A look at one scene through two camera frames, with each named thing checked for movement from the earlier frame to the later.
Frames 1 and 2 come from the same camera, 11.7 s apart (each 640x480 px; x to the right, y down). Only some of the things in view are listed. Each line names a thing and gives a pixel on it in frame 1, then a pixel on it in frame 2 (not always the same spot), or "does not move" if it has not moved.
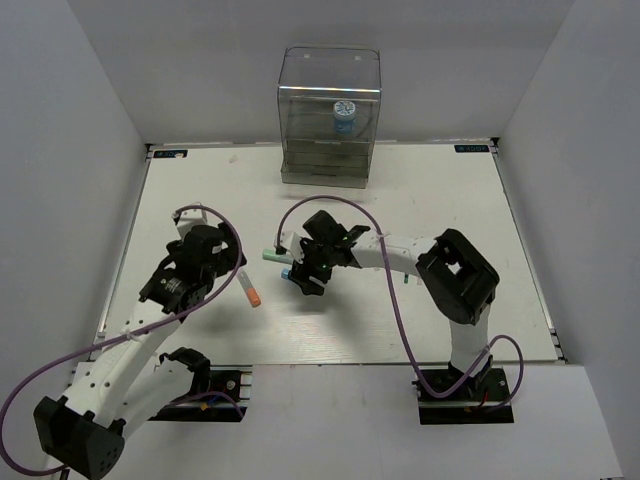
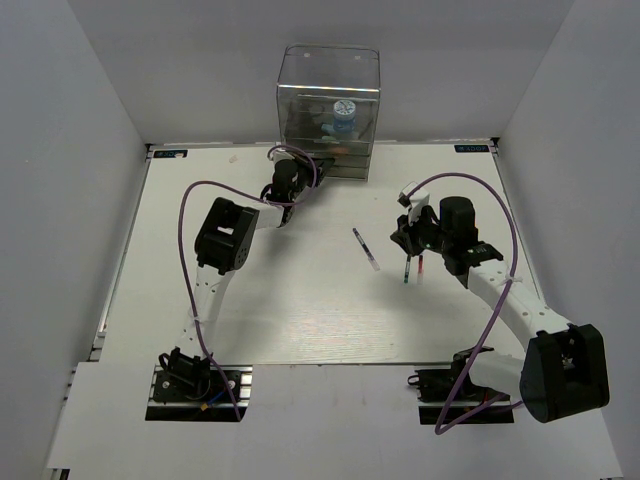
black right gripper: x=300 y=272 to x=406 y=237
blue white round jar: x=344 y=116 does not move
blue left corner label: x=172 y=153 does not move
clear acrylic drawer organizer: x=327 y=113 does not move
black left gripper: x=228 y=254 to x=317 y=168
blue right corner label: x=471 y=148 does not move
